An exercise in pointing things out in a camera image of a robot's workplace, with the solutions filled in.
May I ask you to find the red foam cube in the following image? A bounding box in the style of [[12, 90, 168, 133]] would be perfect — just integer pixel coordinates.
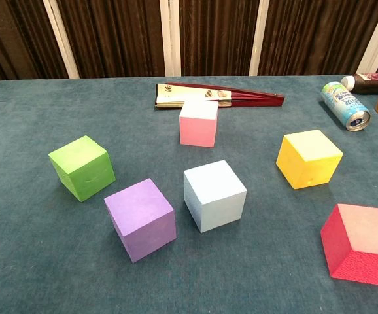
[[320, 203, 378, 288]]

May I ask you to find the pink foam cube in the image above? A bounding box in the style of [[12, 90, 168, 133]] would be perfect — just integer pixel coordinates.
[[179, 99, 219, 148]]

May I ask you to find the light blue foam cube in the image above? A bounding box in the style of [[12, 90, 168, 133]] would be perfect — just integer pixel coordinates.
[[182, 160, 247, 234]]

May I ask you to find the red paper folding fan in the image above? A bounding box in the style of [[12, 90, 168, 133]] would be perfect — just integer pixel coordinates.
[[154, 82, 286, 110]]

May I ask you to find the purple foam cube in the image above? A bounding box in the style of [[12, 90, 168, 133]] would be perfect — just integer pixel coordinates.
[[103, 178, 178, 264]]

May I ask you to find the yellow foam cube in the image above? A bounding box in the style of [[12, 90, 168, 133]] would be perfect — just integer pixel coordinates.
[[275, 130, 344, 190]]

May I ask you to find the green foam cube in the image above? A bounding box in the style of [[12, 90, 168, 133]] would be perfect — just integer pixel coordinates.
[[48, 135, 116, 203]]

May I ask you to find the teal felt table cover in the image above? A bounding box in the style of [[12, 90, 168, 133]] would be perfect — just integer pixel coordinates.
[[0, 74, 378, 314]]

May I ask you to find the dark grape juice bottle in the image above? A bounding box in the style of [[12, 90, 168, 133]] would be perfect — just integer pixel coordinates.
[[340, 72, 378, 96]]

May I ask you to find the light blue drink can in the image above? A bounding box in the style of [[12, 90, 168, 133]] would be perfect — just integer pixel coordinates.
[[320, 81, 371, 132]]

